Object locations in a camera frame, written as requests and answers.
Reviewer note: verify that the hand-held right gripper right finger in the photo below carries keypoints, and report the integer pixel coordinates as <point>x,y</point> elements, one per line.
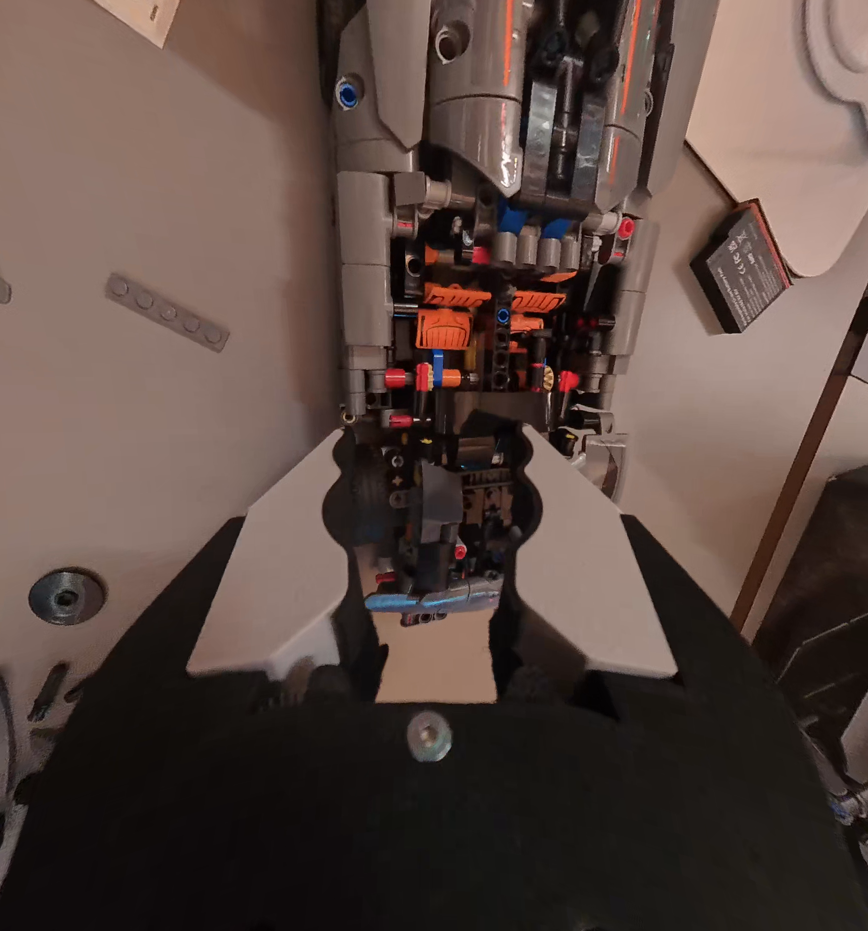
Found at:
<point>594,582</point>

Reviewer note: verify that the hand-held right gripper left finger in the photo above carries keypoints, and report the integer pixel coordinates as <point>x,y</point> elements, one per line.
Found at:
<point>266,582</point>

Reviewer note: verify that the grey lego car model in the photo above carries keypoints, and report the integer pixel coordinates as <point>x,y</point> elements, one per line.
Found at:
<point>477,218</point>

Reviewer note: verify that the black round lego disc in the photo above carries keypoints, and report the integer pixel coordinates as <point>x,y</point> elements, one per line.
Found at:
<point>67,596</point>

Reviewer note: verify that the long black lego pin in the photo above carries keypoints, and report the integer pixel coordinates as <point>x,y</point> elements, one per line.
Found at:
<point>74,691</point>
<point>48,691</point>

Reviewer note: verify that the dark lego set box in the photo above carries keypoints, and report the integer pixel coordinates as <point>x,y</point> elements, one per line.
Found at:
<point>833,582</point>

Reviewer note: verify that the long grey lego plate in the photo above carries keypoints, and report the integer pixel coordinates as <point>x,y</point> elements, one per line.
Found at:
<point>166,313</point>

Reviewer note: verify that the black battery pack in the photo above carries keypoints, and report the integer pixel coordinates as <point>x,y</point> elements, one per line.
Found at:
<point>743,269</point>

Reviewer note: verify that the white book stand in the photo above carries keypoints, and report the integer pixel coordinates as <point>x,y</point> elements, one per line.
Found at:
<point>768,109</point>

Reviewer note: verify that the paper parts template sheet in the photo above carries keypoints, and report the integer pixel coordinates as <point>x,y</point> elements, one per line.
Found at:
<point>139,18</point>

